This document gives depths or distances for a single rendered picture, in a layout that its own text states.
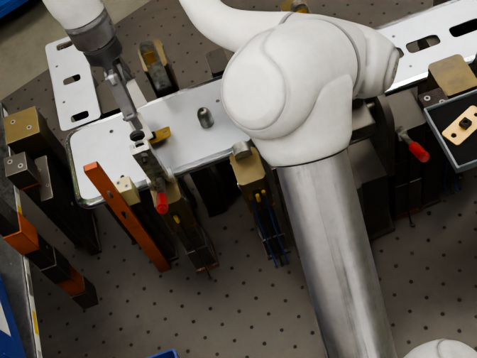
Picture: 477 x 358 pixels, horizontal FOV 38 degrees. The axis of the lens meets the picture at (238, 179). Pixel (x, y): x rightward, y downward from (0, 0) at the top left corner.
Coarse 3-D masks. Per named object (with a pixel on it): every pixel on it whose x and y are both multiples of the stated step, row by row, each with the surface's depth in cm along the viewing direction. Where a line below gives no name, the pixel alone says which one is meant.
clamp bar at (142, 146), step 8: (136, 136) 130; (144, 136) 131; (136, 144) 129; (144, 144) 128; (136, 152) 128; (144, 152) 128; (152, 152) 129; (136, 160) 130; (144, 160) 128; (152, 160) 132; (144, 168) 134; (152, 168) 135; (160, 168) 136; (152, 176) 138; (160, 176) 139; (168, 176) 141
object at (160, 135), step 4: (164, 128) 155; (168, 128) 154; (152, 132) 154; (156, 132) 155; (160, 132) 154; (164, 132) 154; (168, 132) 153; (156, 136) 154; (160, 136) 153; (164, 136) 153; (168, 136) 152; (148, 140) 154; (152, 140) 153; (156, 140) 153; (160, 140) 153
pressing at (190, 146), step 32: (384, 32) 158; (416, 32) 156; (448, 32) 154; (416, 64) 152; (192, 96) 159; (96, 128) 160; (128, 128) 158; (160, 128) 157; (192, 128) 155; (224, 128) 153; (96, 160) 156; (128, 160) 154; (160, 160) 152; (192, 160) 151; (224, 160) 150; (96, 192) 151
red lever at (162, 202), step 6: (156, 180) 140; (162, 180) 139; (156, 186) 138; (162, 186) 137; (162, 192) 133; (156, 198) 132; (162, 198) 131; (156, 204) 130; (162, 204) 129; (162, 210) 129
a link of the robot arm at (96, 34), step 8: (104, 8) 134; (104, 16) 133; (88, 24) 131; (96, 24) 132; (104, 24) 133; (112, 24) 137; (72, 32) 132; (80, 32) 132; (88, 32) 132; (96, 32) 132; (104, 32) 134; (112, 32) 135; (72, 40) 135; (80, 40) 133; (88, 40) 133; (96, 40) 133; (104, 40) 134; (80, 48) 135; (88, 48) 134; (96, 48) 134
